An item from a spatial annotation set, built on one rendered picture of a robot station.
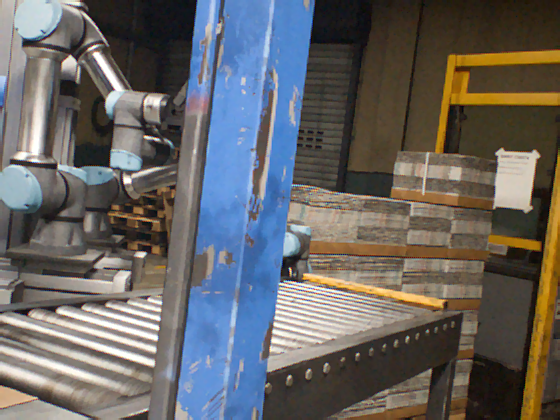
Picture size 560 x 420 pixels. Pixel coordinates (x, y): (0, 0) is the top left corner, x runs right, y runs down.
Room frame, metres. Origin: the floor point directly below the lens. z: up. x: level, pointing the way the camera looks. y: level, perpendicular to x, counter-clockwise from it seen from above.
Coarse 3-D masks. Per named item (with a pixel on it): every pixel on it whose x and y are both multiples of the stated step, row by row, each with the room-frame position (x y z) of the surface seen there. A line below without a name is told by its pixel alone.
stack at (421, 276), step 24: (312, 264) 2.72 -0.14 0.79; (336, 264) 2.80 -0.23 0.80; (360, 264) 2.90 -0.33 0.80; (384, 264) 2.99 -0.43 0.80; (408, 264) 3.10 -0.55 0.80; (432, 264) 3.20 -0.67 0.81; (336, 288) 2.81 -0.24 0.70; (384, 288) 3.00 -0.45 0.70; (408, 288) 3.11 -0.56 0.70; (432, 288) 3.21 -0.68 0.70; (408, 384) 3.16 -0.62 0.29; (360, 408) 2.97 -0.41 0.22; (384, 408) 3.09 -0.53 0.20
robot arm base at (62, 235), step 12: (48, 216) 1.99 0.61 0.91; (60, 216) 1.99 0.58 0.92; (36, 228) 2.01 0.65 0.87; (48, 228) 1.98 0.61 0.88; (60, 228) 1.99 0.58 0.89; (72, 228) 2.00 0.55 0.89; (36, 240) 2.00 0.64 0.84; (48, 240) 1.97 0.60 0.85; (60, 240) 1.98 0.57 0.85; (72, 240) 2.01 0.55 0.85; (84, 240) 2.04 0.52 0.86; (48, 252) 1.97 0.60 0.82; (60, 252) 1.97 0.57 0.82; (72, 252) 1.99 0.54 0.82; (84, 252) 2.03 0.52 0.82
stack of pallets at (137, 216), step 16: (144, 192) 9.04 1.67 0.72; (160, 192) 8.88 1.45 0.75; (112, 208) 9.26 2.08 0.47; (144, 208) 9.10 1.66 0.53; (160, 208) 8.93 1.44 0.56; (112, 224) 9.16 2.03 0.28; (128, 224) 9.06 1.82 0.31; (144, 224) 9.72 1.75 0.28; (160, 224) 8.90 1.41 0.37; (128, 240) 9.09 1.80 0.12; (144, 240) 9.08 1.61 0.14; (160, 240) 8.93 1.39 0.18
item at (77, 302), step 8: (280, 280) 2.13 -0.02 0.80; (288, 280) 2.17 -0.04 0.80; (296, 280) 2.21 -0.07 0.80; (80, 296) 1.52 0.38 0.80; (88, 296) 1.53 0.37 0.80; (96, 296) 1.54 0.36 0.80; (104, 296) 1.55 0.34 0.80; (112, 296) 1.56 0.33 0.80; (120, 296) 1.57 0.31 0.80; (128, 296) 1.58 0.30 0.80; (136, 296) 1.60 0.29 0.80; (144, 296) 1.62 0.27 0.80; (160, 296) 1.66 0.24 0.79; (0, 304) 1.35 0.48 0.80; (8, 304) 1.36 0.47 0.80; (16, 304) 1.36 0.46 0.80; (24, 304) 1.37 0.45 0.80; (32, 304) 1.38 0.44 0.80; (40, 304) 1.39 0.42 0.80; (48, 304) 1.40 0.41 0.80; (56, 304) 1.41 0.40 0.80; (64, 304) 1.42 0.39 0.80; (72, 304) 1.44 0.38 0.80; (80, 304) 1.45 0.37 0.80; (104, 304) 1.51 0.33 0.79; (0, 312) 1.29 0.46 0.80; (16, 312) 1.32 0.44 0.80; (24, 312) 1.34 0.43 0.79
